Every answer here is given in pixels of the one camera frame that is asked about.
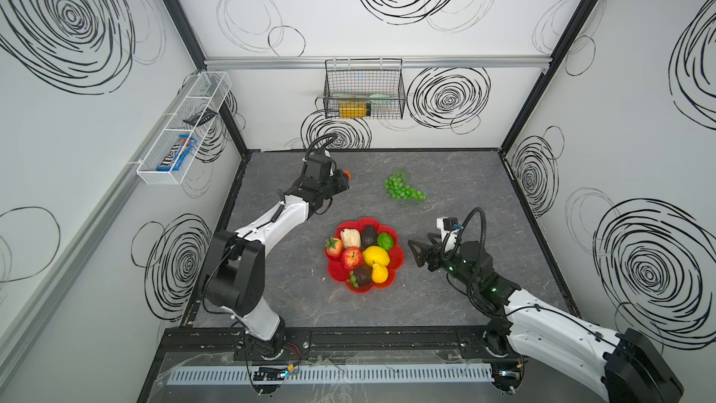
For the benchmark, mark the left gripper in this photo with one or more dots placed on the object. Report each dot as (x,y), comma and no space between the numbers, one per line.
(336,182)

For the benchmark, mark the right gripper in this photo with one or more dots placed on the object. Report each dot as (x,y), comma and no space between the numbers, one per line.
(431,257)

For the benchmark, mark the green lime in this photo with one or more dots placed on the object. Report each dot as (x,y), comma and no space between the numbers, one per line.
(385,241)

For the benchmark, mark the small yellow pear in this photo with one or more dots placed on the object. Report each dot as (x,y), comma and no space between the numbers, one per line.
(379,274)

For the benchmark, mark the large yellow lemon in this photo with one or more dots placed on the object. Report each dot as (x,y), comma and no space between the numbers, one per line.
(376,255)

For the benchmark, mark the dark avocado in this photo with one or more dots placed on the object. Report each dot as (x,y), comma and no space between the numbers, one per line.
(369,237)

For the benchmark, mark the red flower-shaped fruit bowl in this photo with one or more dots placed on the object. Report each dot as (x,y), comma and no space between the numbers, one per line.
(339,274)

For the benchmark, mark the dark purple mangosteen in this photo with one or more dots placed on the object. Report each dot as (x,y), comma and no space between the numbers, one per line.
(360,277)

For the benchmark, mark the red strawberry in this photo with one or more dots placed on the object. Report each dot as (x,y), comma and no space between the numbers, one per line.
(334,248)

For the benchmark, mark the red apple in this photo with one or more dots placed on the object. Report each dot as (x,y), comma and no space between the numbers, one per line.
(352,258)

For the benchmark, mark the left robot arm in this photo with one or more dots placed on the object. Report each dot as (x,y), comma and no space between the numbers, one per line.
(233,277)

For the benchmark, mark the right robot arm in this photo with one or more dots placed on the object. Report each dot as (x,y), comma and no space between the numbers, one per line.
(616,366)

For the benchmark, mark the green grape bunch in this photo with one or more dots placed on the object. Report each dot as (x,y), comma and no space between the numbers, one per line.
(397,187)

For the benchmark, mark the yellow sponge in basket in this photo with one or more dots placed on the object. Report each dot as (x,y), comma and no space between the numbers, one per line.
(353,110)

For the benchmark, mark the black remote control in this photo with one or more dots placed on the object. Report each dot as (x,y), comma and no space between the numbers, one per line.
(201,118)

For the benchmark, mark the blue candy packet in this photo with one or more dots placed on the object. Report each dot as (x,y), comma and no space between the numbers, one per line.
(180,149)

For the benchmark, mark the black wire wall basket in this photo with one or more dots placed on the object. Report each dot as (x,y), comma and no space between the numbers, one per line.
(383,89)

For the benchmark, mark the white slotted cable duct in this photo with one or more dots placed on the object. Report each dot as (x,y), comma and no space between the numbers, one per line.
(333,374)

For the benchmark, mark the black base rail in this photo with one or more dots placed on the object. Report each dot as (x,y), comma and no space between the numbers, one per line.
(309,344)

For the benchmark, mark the white wire wall shelf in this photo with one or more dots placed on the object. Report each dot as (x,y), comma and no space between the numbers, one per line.
(200,91)

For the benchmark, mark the aluminium wall rail back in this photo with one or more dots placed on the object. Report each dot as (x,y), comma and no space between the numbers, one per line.
(416,61)

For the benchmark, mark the aluminium wall rail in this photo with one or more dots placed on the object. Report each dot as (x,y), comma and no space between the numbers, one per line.
(416,61)
(21,336)

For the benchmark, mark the aluminium wall rail left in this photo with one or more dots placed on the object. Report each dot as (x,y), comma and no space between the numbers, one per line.
(21,336)

